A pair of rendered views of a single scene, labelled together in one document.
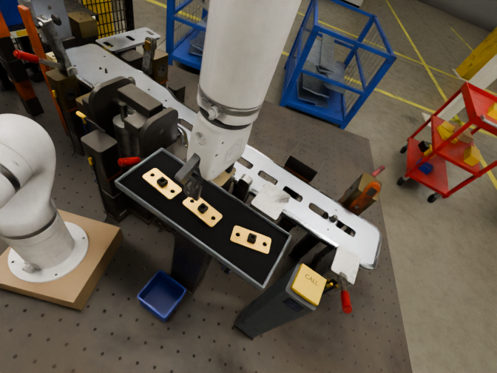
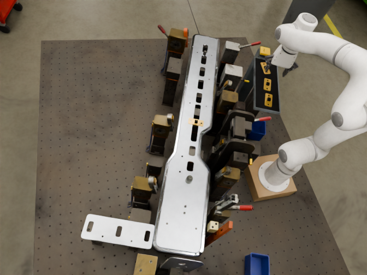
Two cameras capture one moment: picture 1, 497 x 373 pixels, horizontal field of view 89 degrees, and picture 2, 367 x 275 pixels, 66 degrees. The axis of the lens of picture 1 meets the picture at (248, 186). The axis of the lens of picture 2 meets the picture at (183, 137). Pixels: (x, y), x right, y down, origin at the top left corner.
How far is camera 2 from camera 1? 1.55 m
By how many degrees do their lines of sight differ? 57
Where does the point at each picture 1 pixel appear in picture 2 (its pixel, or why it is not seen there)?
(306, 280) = (265, 51)
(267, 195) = (233, 71)
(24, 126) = (292, 143)
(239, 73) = not seen: hidden behind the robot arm
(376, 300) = not seen: hidden behind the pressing
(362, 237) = (205, 41)
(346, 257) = (230, 45)
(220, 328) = not seen: hidden behind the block
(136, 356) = (274, 132)
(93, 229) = (254, 168)
